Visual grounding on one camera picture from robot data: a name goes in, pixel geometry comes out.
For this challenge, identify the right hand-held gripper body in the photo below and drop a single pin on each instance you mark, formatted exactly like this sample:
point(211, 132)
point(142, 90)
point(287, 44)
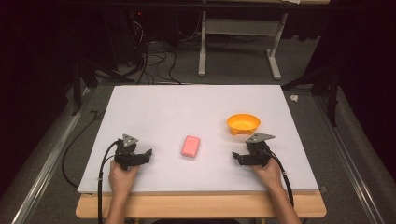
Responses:
point(258, 149)

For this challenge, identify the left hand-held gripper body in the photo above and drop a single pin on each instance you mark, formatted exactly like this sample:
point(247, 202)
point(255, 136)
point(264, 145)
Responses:
point(125, 152)

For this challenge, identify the person's right hand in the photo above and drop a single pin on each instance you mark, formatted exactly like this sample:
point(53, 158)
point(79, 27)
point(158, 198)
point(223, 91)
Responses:
point(270, 175)

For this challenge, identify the person's left hand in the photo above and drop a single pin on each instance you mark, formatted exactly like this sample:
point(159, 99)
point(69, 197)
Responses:
point(120, 182)

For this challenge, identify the orange plastic bowl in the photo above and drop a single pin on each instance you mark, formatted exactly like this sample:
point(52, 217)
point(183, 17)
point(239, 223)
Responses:
point(243, 123)

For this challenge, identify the pink soap bar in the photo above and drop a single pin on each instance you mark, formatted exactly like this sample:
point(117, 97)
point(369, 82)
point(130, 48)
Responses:
point(190, 146)

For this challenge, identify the crumpled white paper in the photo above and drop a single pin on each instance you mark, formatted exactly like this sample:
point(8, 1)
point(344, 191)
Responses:
point(294, 98)

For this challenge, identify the wooden table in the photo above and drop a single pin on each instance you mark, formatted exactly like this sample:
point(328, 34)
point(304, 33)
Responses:
point(199, 206)

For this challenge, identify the white table board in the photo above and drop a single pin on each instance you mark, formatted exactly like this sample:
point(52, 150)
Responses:
point(193, 105)

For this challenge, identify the black metal stand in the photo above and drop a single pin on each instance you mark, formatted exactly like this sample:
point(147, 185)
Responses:
point(81, 77)
point(333, 93)

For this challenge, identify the dark computer tower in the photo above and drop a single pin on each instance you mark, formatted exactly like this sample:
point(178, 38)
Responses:
point(124, 34)

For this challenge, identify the aluminium floor rail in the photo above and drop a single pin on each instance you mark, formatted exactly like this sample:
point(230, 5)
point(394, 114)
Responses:
point(351, 168)
point(46, 168)

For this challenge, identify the white metal desk frame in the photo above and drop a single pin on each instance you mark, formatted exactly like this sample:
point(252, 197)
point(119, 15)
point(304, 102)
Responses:
point(239, 26)

